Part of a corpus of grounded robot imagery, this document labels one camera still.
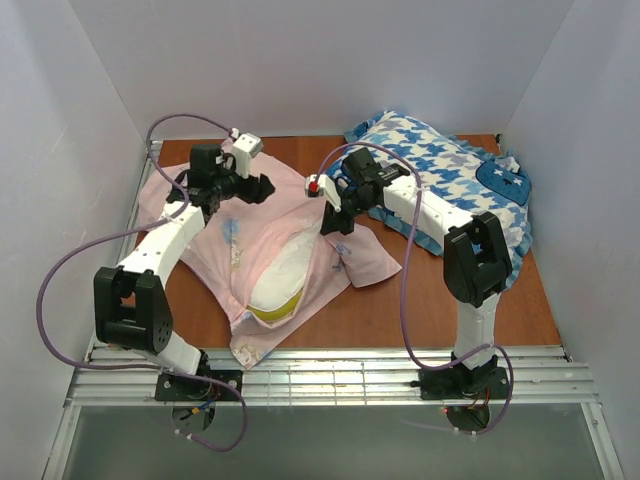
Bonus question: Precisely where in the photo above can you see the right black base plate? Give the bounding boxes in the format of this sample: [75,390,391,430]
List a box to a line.
[413,367,510,400]

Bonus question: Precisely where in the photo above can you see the white pillow yellow edge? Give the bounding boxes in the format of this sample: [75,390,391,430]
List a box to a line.
[247,222,320,324]

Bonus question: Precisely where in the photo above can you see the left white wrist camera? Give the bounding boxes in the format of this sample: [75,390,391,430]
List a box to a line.
[230,133,263,179]

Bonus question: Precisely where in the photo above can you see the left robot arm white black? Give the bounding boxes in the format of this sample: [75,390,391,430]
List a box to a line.
[93,134,275,399]

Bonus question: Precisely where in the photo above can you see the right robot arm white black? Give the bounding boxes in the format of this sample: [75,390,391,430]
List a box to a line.
[305,142,514,400]

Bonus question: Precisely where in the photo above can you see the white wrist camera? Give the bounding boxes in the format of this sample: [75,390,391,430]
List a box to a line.
[305,174,342,212]
[230,133,263,179]

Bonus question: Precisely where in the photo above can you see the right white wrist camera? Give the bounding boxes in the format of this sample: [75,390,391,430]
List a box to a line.
[305,174,342,212]

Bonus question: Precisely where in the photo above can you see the aluminium left side rail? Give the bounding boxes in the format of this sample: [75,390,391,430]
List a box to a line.
[89,140,164,351]

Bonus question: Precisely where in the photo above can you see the blue white houndstooth pillow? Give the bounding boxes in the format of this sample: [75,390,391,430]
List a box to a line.
[345,110,532,288]

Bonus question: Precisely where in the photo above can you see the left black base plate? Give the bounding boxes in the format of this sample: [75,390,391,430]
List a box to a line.
[154,370,243,403]

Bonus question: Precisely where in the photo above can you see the aluminium rail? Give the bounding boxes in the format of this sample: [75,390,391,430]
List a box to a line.
[89,140,164,351]
[67,345,599,407]

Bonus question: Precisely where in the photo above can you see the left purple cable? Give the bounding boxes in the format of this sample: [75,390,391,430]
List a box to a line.
[35,113,249,454]

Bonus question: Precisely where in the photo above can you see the aluminium front rail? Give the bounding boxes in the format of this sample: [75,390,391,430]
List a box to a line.
[67,345,599,407]

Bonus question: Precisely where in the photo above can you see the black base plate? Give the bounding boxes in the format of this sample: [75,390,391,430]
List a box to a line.
[154,370,243,403]
[413,367,510,400]

